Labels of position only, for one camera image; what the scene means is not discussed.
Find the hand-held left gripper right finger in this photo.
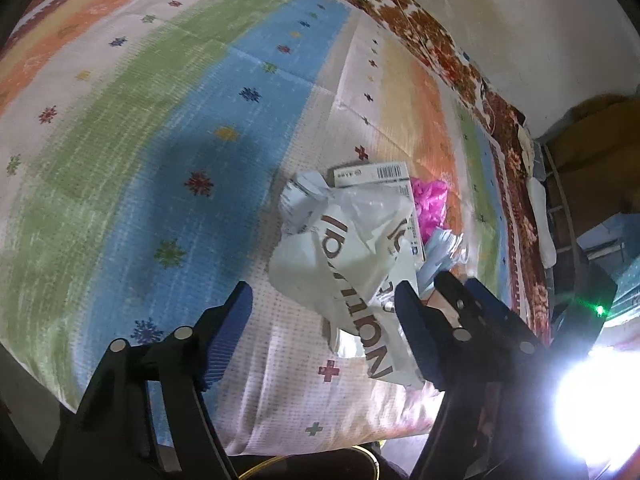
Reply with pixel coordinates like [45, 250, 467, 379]
[394, 281, 551, 480]

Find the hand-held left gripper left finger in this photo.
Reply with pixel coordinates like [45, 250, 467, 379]
[42, 281, 253, 480]

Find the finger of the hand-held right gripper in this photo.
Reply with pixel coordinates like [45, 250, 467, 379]
[465, 278, 542, 345]
[434, 272, 474, 329]

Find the tan cardboard piece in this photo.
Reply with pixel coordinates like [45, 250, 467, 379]
[424, 294, 463, 333]

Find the light blue wrapper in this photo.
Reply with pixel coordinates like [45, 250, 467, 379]
[417, 229, 467, 293]

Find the pink plastic bag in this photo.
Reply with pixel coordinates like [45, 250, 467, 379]
[410, 177, 451, 243]

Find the white printed plastic bag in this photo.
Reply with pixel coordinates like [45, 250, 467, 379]
[269, 170, 430, 390]

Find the white carton box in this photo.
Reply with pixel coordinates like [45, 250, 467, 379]
[329, 161, 427, 263]

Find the dark bin with yellow rim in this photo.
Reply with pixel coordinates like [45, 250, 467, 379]
[227, 441, 416, 480]

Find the teal printed cloth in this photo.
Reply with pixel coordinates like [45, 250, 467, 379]
[612, 265, 640, 313]

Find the white cloth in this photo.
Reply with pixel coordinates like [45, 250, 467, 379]
[517, 124, 558, 268]

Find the metal bed frame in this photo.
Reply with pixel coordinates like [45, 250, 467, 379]
[542, 142, 583, 271]

